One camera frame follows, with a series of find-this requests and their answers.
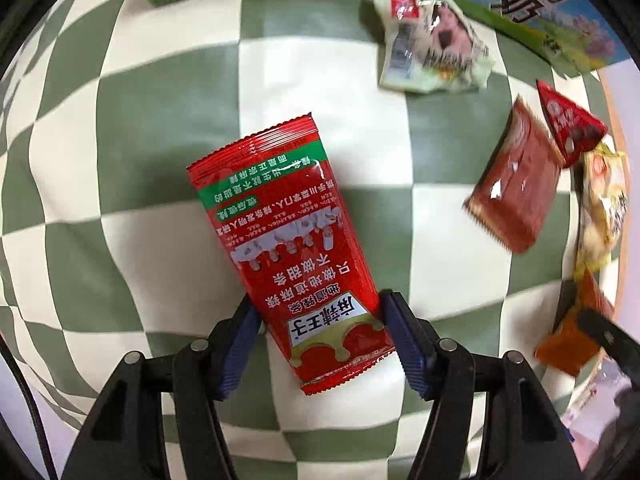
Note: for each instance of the dark red small packet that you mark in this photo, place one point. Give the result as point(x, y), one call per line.
point(515, 182)

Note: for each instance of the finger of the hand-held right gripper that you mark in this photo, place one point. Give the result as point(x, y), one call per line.
point(610, 337)

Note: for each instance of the orange snack packet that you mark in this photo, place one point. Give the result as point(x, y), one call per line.
point(567, 335)

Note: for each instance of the cardboard box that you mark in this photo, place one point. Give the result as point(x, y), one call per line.
point(500, 2)

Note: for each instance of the red triangular snack packet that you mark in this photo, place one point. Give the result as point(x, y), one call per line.
point(567, 120)

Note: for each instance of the long red snack packet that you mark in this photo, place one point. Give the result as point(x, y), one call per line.
point(290, 240)

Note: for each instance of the green checkered mat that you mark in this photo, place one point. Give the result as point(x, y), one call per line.
point(150, 160)

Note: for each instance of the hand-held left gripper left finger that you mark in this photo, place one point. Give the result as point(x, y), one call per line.
point(235, 350)

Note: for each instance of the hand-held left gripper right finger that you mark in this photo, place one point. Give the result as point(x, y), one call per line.
point(406, 342)

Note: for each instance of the yellow panda snack packet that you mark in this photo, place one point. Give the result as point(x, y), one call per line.
point(600, 205)

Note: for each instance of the pale green candy packet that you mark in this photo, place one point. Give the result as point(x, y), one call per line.
point(430, 47)

